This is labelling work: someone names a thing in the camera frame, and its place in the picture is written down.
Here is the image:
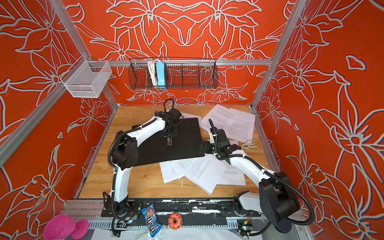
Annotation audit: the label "grey clip folder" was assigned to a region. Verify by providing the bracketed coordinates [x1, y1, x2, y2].
[135, 118, 204, 166]

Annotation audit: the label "paper sheet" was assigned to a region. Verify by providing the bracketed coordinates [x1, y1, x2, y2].
[225, 109, 256, 143]
[199, 105, 235, 133]
[182, 113, 202, 121]
[218, 161, 246, 186]
[170, 156, 227, 195]
[160, 161, 184, 184]

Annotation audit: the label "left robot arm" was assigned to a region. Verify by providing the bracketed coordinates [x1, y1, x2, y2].
[107, 98, 184, 220]

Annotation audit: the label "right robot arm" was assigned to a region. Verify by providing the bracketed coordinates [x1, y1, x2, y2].
[200, 119, 315, 226]

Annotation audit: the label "paper sheet under folder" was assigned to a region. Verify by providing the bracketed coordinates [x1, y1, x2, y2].
[182, 113, 202, 121]

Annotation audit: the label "blue white box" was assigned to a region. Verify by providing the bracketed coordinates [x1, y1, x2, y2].
[156, 62, 166, 88]

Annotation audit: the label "red toy wheel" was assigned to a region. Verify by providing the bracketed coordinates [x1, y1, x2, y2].
[168, 213, 183, 230]

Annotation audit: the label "blue candy bag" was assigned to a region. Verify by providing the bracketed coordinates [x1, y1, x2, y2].
[141, 204, 162, 238]

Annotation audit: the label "small green circuit board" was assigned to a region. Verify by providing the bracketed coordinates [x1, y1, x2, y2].
[238, 218, 256, 238]

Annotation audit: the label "clear plastic bin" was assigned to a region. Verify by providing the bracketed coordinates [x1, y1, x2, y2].
[60, 59, 112, 98]

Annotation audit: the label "dark round disc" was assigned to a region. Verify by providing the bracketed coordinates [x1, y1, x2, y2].
[274, 220, 292, 234]

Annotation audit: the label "pink dumbbell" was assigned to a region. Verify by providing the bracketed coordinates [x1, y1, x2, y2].
[43, 215, 89, 240]

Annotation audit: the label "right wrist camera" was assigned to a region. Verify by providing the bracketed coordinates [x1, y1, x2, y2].
[213, 129, 231, 151]

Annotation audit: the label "white handled scissors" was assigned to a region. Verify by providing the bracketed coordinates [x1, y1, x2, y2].
[240, 140, 259, 152]

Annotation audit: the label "black wire basket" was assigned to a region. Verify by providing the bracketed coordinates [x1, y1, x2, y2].
[128, 58, 219, 90]

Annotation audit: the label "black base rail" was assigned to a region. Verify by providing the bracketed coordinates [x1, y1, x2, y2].
[102, 197, 261, 217]

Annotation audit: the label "white cable bundle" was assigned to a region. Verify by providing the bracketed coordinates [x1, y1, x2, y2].
[147, 59, 161, 87]

